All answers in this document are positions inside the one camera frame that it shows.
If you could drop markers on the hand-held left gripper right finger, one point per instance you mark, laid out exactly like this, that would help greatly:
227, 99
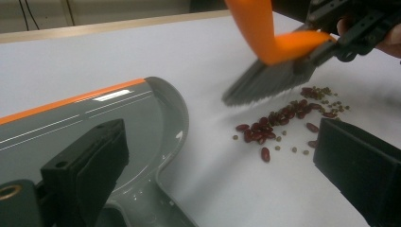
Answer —
362, 167

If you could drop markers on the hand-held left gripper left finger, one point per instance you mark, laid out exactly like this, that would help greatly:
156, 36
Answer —
85, 170

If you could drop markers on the orange brush with grey bristles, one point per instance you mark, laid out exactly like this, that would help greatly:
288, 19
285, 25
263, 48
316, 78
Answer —
261, 34

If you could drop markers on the red and green beans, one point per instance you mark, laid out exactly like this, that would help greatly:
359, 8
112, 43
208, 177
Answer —
271, 123

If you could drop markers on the grey dustpan with orange edge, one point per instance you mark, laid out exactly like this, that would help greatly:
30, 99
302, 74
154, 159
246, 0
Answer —
142, 104

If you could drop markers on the white table board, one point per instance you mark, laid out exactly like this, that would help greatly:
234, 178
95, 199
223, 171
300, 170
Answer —
94, 56

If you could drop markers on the wooden table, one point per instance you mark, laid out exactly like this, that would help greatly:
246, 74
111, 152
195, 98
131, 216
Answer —
94, 27

